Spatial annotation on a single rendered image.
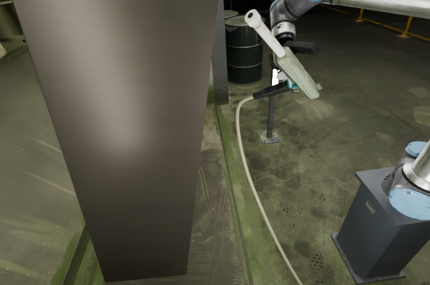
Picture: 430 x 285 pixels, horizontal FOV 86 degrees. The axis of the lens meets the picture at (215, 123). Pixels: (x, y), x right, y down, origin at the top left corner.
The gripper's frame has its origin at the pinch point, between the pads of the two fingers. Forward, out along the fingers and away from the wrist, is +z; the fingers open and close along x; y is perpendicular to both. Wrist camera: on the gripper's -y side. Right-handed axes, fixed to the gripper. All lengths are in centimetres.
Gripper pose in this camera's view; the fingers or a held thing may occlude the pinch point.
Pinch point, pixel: (294, 85)
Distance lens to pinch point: 85.7
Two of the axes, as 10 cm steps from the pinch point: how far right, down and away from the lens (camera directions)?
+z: -0.1, 9.4, -3.3
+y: -8.0, 1.9, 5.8
